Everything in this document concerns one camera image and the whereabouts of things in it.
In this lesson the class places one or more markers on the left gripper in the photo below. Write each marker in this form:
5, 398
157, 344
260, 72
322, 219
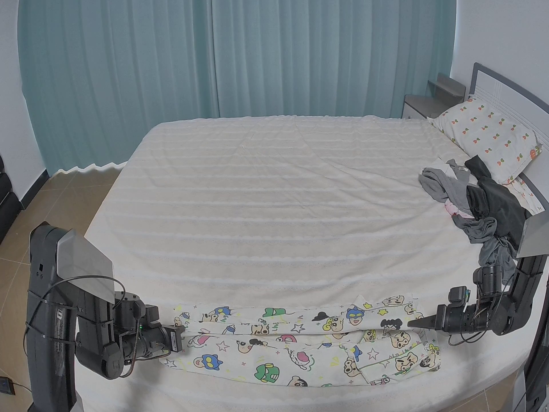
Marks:
165, 339

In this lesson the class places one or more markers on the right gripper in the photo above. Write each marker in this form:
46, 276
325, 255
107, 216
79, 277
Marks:
450, 319

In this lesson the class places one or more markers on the white printed pyjama top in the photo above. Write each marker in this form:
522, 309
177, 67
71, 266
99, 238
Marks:
278, 350

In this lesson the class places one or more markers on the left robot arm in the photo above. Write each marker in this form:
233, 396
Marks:
81, 260

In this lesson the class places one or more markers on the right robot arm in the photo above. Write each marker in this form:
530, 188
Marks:
536, 238

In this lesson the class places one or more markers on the pile of clothes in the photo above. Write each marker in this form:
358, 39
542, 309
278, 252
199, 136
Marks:
493, 204

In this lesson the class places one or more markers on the bed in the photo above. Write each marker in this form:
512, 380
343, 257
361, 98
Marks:
278, 195

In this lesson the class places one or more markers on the cream printed pillow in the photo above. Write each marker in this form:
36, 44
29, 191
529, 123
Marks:
529, 193

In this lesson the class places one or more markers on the black power strip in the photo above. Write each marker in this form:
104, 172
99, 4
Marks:
6, 386

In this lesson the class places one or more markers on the white printed pillow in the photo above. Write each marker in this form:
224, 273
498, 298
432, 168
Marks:
489, 135

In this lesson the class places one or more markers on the grey bedside table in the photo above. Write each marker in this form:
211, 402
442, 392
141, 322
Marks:
424, 105

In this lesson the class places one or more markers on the blue-green curtain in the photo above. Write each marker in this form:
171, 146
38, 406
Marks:
120, 67
334, 41

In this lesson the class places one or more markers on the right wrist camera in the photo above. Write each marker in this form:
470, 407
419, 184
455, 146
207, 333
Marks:
459, 295

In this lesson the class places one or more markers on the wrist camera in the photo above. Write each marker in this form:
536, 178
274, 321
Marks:
151, 316
459, 295

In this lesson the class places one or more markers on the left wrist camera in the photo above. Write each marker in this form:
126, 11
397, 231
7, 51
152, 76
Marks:
151, 316

